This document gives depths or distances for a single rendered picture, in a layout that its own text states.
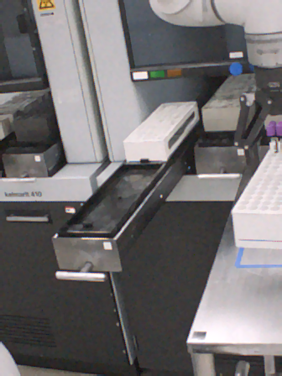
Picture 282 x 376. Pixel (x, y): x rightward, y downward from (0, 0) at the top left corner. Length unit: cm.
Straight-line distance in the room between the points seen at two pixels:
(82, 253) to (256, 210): 36
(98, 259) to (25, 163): 62
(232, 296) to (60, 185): 90
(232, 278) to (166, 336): 92
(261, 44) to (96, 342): 120
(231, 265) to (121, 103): 78
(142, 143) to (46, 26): 44
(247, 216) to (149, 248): 73
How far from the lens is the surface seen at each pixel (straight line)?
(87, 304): 190
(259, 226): 101
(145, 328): 187
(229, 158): 152
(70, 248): 122
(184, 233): 165
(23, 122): 180
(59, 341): 205
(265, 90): 110
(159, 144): 145
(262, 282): 94
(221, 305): 91
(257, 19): 104
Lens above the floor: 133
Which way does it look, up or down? 22 degrees down
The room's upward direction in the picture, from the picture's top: 10 degrees counter-clockwise
